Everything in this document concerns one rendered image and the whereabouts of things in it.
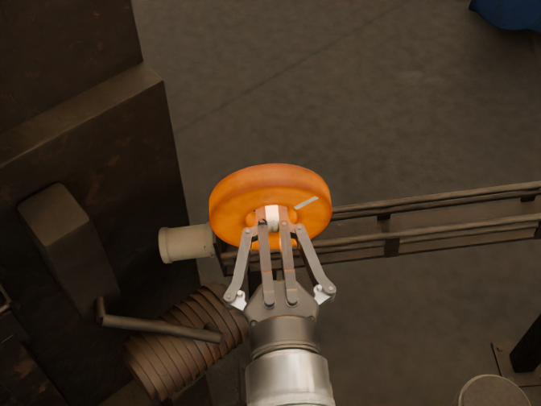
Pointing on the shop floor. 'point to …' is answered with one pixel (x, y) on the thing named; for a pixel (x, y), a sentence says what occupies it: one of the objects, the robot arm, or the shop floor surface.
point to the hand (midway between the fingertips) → (270, 203)
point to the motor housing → (184, 350)
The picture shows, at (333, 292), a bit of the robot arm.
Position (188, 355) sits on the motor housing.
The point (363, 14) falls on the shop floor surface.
